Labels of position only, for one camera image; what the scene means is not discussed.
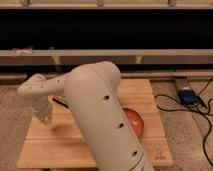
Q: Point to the orange plate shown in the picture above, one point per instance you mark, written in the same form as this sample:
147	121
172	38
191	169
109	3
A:
135	120

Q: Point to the wooden board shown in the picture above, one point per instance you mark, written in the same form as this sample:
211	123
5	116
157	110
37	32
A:
61	145

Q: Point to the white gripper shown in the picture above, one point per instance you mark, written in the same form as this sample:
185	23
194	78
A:
42	110

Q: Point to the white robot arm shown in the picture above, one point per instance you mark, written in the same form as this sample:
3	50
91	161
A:
91	93

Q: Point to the blue device box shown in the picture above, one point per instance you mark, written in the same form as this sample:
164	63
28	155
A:
188	97

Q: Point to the grey metal rail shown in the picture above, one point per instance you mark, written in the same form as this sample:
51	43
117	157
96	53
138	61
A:
124	57

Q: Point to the black and brown brush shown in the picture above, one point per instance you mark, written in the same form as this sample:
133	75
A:
59	102

